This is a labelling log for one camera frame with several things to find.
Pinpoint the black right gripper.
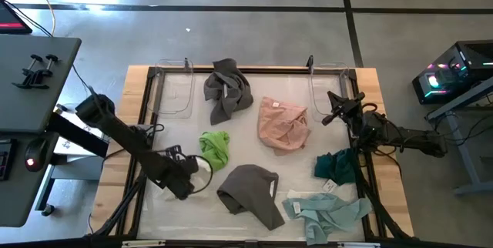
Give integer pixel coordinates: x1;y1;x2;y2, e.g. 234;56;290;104
321;90;367;126

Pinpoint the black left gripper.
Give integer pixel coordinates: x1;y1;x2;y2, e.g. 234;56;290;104
163;146;200;201

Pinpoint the lime green towel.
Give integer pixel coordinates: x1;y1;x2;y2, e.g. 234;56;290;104
198;130;231;173

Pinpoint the pink towel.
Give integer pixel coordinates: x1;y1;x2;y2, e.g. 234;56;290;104
257;96;312;156

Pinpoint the dark teal towel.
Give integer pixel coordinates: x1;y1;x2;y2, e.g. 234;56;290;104
314;148;357;193

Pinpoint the brown-grey waffle towel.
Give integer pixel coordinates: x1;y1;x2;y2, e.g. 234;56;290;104
216;164;287;232

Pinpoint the dark grey towel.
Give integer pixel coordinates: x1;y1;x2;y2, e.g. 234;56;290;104
203;58;254;126

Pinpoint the light mint towel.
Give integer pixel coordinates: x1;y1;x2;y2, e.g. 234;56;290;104
282;189;373;246

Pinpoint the clear plastic bin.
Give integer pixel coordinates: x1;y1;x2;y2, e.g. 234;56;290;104
148;59;196;120
307;61;351;122

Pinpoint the black lit computer case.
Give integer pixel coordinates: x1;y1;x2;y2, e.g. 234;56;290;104
411;39;493;106

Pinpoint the grey desk with legs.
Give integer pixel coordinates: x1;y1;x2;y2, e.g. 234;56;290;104
425;76;493;197

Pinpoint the black computer mouse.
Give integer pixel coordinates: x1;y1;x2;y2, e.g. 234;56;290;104
23;136;51;173

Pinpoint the black desk clamp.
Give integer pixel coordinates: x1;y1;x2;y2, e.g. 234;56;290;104
22;54;59;79
11;54;44;90

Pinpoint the grey side desk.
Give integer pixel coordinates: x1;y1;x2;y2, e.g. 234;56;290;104
0;34;82;228

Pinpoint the black keyboard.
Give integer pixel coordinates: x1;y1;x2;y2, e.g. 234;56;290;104
0;139;17;183

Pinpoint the dark monitor with red stripe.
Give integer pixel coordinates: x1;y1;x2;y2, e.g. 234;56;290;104
0;0;33;35

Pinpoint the black cable loop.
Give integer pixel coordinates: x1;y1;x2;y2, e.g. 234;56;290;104
188;154;214;195

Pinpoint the black metal table frame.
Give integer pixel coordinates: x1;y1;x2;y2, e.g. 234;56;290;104
90;55;413;248

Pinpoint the yellow cable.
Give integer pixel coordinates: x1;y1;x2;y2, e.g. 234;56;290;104
26;0;57;36

